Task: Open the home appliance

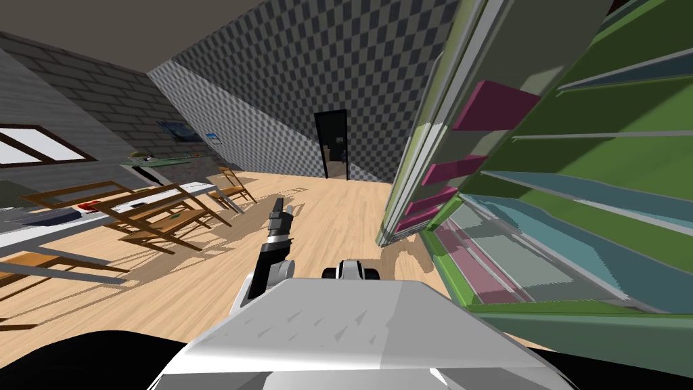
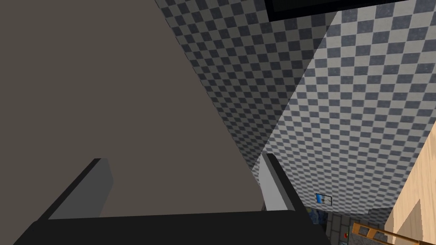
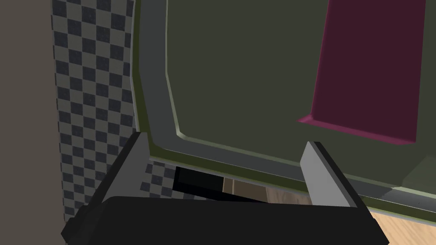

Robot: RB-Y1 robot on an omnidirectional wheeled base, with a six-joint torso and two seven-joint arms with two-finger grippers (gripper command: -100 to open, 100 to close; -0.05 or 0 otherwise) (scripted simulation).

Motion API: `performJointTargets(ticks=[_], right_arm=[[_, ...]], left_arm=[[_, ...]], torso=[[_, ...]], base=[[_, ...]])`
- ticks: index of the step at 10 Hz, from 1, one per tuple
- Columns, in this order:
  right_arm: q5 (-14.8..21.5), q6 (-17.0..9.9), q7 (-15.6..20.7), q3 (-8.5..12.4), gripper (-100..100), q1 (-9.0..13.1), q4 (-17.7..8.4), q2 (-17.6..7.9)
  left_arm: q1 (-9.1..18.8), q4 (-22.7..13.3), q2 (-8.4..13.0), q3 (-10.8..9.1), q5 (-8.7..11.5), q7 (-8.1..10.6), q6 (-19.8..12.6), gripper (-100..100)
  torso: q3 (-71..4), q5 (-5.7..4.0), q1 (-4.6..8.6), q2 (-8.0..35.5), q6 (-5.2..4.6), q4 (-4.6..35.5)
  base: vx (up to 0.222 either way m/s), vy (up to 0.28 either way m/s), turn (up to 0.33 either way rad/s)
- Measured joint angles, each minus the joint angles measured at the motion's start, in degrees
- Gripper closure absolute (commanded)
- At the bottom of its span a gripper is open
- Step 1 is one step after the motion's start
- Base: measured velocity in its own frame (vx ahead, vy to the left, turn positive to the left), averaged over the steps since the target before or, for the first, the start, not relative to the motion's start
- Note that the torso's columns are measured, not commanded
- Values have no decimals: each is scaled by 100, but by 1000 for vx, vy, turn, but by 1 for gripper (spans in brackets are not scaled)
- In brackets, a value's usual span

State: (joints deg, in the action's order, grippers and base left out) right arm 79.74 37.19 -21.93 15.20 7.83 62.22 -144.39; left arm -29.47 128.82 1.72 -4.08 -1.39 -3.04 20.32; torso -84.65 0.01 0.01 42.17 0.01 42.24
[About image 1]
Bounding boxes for window with brown frame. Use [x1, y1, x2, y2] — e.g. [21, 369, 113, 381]
[0, 124, 99, 167]

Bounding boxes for white table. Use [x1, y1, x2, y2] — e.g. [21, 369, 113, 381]
[0, 181, 246, 258]

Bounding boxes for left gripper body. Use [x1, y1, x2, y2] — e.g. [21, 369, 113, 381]
[268, 213, 294, 239]

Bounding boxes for green refrigerator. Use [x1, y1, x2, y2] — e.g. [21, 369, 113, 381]
[419, 0, 693, 376]

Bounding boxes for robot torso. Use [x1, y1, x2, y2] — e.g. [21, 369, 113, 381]
[148, 259, 577, 390]

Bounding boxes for black door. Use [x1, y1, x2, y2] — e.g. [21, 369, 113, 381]
[313, 109, 350, 180]

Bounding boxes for dark blue wall picture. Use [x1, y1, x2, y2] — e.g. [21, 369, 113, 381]
[156, 120, 199, 144]

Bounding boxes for green counter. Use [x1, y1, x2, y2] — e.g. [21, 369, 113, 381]
[118, 152, 209, 169]

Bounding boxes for refrigerator door with pink shelves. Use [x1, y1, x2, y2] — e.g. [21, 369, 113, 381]
[376, 0, 615, 248]

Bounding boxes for wooden chair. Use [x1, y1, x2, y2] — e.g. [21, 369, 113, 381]
[0, 251, 132, 332]
[208, 165, 259, 213]
[20, 180, 137, 211]
[88, 183, 233, 256]

